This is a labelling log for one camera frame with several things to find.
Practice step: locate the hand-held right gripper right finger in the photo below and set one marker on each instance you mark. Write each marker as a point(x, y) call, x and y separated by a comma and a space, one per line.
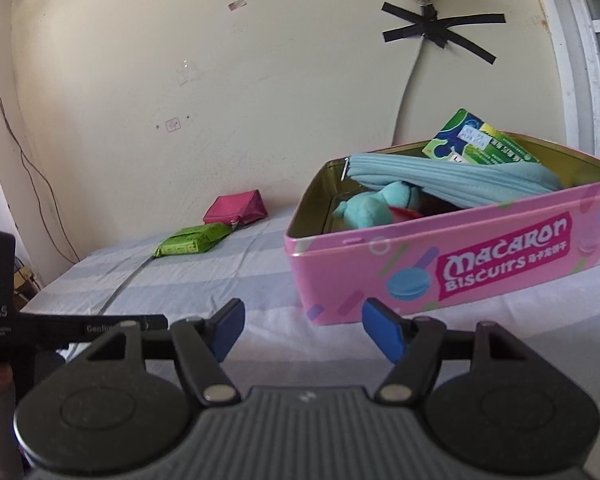
point(382, 330)

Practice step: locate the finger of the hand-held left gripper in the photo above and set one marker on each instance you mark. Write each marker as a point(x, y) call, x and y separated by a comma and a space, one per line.
point(65, 329)

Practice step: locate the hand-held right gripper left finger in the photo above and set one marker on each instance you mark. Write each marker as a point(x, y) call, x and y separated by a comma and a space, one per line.
point(230, 327)

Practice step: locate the pink biscuit tin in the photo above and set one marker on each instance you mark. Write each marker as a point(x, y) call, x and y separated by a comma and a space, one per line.
point(480, 270)

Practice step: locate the light green zipper pouch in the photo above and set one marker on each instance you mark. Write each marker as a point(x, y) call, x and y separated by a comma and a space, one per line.
point(455, 180)

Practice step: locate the green box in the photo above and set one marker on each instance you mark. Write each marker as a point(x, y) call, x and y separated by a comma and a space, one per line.
point(475, 142)

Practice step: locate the brown cardboard box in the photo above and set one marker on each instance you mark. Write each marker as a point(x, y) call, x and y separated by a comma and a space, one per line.
point(27, 280)

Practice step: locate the green foil packet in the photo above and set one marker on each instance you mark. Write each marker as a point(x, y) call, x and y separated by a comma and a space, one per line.
point(190, 242)

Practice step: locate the magenta pouch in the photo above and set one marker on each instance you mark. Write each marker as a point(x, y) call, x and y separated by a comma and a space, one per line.
point(235, 210)

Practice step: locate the teal plush toy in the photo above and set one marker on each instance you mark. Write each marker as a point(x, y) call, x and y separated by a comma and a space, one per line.
point(375, 207)

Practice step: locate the long black tape strip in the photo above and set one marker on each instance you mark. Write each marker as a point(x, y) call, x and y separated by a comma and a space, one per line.
point(470, 22)

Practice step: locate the small wall sticker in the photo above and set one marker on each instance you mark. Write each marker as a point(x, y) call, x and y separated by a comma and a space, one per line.
point(172, 124)

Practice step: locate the clear wall tape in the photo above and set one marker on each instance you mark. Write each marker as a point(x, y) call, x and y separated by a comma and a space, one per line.
point(184, 72)

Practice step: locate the pink wall tape scrap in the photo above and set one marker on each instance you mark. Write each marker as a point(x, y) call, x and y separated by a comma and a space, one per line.
point(236, 5)

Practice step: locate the white window frame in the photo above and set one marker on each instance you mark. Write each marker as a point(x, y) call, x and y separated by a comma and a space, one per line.
point(565, 60)

